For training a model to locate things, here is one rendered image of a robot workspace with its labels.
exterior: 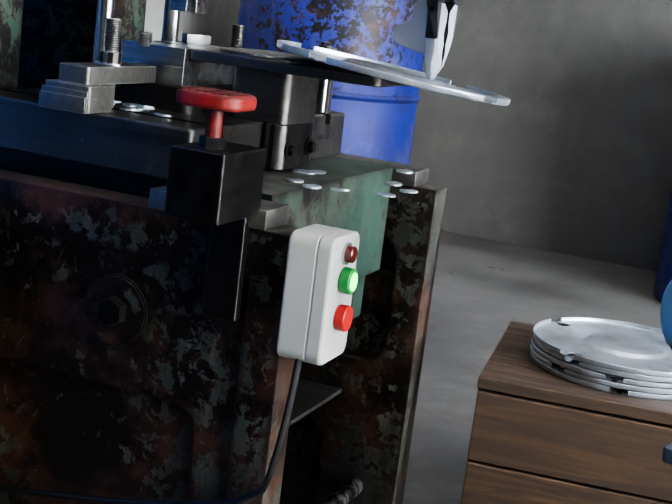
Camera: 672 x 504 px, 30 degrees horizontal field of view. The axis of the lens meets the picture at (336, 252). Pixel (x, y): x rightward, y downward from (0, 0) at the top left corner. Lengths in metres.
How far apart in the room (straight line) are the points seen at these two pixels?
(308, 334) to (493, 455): 0.65
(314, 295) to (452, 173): 3.71
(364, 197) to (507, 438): 0.45
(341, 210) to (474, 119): 3.37
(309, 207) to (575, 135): 3.41
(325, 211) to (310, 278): 0.26
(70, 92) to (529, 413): 0.83
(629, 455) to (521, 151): 3.12
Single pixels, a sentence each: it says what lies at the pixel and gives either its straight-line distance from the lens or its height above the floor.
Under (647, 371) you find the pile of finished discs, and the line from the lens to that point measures 1.87.
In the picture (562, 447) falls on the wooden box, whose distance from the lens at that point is 1.86.
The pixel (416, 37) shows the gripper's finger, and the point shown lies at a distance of 1.48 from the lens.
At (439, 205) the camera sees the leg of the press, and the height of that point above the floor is 0.60.
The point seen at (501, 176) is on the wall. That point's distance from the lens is 4.91.
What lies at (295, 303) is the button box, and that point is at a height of 0.55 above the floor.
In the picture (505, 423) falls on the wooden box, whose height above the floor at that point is 0.29.
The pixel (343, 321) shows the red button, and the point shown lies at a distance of 1.29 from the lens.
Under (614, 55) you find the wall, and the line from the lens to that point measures 4.80.
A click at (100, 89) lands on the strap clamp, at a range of 1.43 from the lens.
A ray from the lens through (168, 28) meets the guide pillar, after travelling 1.72.
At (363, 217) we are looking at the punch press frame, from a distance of 1.65.
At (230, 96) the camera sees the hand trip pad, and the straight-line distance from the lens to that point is 1.20.
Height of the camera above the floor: 0.87
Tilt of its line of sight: 12 degrees down
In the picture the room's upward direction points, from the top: 7 degrees clockwise
